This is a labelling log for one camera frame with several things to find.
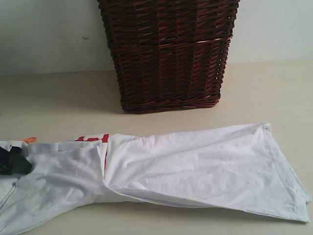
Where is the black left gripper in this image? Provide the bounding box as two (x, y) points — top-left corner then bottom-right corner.
(0, 146), (33, 175)

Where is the white t-shirt with red lettering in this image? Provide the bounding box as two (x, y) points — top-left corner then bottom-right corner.
(0, 123), (311, 235)

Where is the dark brown wicker basket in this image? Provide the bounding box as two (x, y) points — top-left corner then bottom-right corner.
(98, 0), (239, 113)

